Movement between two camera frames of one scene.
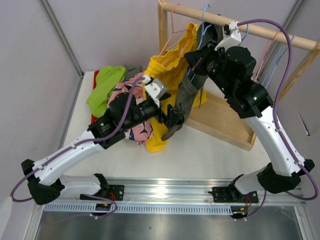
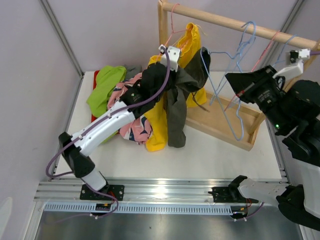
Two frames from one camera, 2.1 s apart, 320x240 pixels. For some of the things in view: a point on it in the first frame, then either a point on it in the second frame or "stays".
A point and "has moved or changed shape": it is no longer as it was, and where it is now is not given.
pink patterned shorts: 140,132 stays
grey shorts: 132,71 stays
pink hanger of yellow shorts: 173,31 stays
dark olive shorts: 208,33 has moved or changed shape
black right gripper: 193,57 -> 240,82
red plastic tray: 94,118 stays
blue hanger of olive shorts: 188,74 -> 203,49
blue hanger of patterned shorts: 247,32 -> 237,61
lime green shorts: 107,77 stays
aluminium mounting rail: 192,191 stays
